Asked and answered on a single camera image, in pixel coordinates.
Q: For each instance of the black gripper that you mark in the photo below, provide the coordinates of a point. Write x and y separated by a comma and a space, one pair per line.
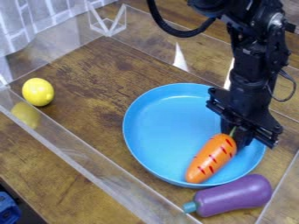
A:
242, 107

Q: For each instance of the orange toy carrot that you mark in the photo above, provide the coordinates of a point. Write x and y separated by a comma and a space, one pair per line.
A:
215, 153

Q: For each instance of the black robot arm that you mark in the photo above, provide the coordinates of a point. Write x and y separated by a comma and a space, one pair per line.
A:
256, 29

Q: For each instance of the blue round tray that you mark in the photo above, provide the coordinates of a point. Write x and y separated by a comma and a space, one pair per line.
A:
167, 125

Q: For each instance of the purple toy eggplant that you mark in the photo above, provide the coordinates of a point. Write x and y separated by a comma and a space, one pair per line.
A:
248, 192

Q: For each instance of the yellow toy lemon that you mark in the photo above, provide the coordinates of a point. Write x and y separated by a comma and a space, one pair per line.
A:
37, 92

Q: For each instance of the blue object at corner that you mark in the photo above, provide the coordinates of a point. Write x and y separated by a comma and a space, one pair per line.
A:
9, 210

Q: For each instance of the white grid curtain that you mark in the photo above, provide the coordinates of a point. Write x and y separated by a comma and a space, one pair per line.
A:
25, 17

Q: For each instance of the clear acrylic enclosure wall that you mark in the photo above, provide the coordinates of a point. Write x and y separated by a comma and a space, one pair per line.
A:
63, 156

